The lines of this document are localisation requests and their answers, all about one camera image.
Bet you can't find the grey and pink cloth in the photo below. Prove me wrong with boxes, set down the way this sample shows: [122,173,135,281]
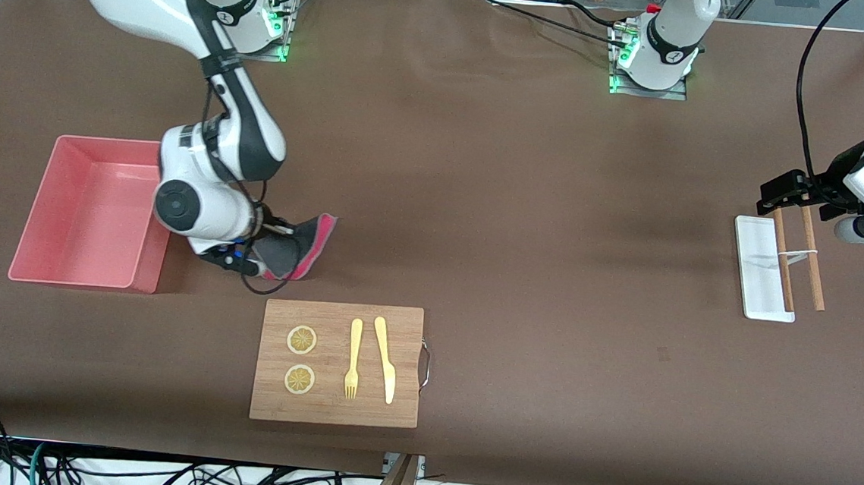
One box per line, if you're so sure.
[250,208,339,287]

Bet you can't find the white rack base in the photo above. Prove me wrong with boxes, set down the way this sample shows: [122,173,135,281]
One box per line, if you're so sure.
[727,215,804,323]

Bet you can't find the wooden rack rod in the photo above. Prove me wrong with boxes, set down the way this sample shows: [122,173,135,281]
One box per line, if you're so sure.
[765,208,803,313]

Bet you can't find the wooden chopsticks pair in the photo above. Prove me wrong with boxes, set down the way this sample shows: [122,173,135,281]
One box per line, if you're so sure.
[793,205,834,313]

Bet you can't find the lemon slice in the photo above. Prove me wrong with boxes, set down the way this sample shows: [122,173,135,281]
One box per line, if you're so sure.
[286,325,319,357]
[283,364,317,397]

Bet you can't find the yellow plastic fork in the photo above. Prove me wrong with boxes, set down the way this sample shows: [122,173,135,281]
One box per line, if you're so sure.
[343,317,365,401]

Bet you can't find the yellow plastic knife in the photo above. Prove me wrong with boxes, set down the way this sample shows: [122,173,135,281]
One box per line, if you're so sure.
[367,315,402,406]

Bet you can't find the wooden cutting board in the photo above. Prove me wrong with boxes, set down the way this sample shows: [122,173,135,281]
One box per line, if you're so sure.
[249,297,435,432]

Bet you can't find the pink plastic bin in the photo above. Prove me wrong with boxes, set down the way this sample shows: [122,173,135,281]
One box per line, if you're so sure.
[7,131,181,296]

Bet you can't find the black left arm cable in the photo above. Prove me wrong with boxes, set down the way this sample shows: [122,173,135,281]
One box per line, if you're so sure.
[787,0,857,190]

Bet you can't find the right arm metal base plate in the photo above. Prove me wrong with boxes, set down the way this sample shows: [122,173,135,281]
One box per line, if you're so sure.
[232,0,295,65]

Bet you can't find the short black base cable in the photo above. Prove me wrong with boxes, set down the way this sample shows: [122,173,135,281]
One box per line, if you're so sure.
[564,0,635,30]

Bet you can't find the long black base cable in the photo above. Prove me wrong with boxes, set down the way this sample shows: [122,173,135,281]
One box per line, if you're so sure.
[464,0,639,52]

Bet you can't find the teal floor cable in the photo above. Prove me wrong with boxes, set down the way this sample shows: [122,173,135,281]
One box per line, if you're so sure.
[26,440,51,485]

